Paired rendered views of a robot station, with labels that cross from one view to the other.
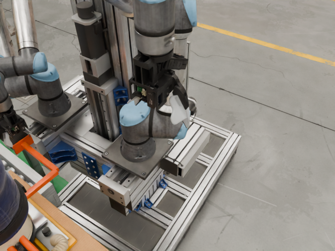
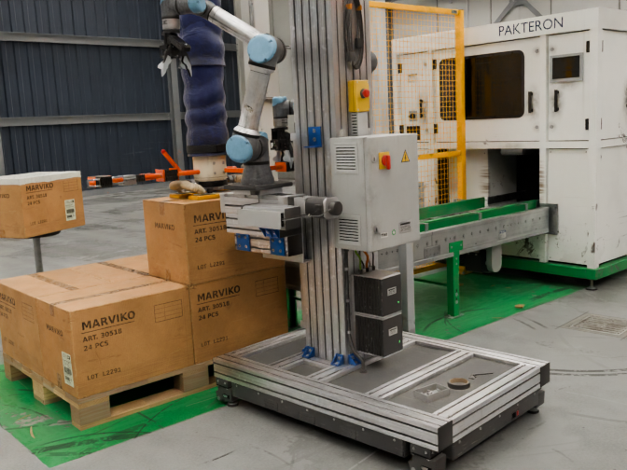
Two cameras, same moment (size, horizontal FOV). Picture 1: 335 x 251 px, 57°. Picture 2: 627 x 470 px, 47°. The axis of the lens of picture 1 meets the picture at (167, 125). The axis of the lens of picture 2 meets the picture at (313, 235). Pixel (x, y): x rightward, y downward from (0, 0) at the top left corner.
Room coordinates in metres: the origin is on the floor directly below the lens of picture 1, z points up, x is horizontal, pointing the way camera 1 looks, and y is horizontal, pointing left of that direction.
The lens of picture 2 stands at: (1.76, -2.97, 1.31)
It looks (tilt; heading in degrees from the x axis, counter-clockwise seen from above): 9 degrees down; 102
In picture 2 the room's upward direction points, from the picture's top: 3 degrees counter-clockwise
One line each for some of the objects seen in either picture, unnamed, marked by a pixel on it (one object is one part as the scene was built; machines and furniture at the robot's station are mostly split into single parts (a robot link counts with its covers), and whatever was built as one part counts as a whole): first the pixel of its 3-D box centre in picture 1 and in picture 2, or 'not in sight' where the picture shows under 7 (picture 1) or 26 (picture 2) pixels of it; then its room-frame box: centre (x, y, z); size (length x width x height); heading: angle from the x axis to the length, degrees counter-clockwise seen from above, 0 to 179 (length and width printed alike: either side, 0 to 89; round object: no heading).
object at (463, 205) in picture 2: not in sight; (413, 214); (1.39, 2.23, 0.60); 1.60 x 0.10 x 0.09; 53
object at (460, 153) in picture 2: not in sight; (418, 149); (1.41, 2.52, 1.05); 1.17 x 0.10 x 2.10; 53
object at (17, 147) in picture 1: (17, 140); (286, 166); (0.86, 0.63, 1.08); 0.09 x 0.08 x 0.05; 142
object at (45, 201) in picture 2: not in sight; (32, 202); (-1.26, 1.57, 0.82); 0.60 x 0.40 x 0.40; 80
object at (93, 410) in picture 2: not in sight; (147, 357); (0.05, 0.51, 0.07); 1.20 x 1.00 x 0.14; 53
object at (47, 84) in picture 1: (44, 79); not in sight; (1.11, 0.55, 1.20); 0.13 x 0.12 x 0.14; 105
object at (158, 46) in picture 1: (156, 38); (170, 25); (0.53, 0.02, 1.74); 0.08 x 0.08 x 0.05
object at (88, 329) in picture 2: not in sight; (143, 309); (0.05, 0.51, 0.34); 1.20 x 1.00 x 0.40; 53
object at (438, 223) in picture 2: not in sight; (474, 218); (1.81, 1.91, 0.60); 1.60 x 0.10 x 0.09; 53
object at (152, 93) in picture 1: (154, 74); (171, 44); (0.53, 0.03, 1.66); 0.09 x 0.08 x 0.12; 148
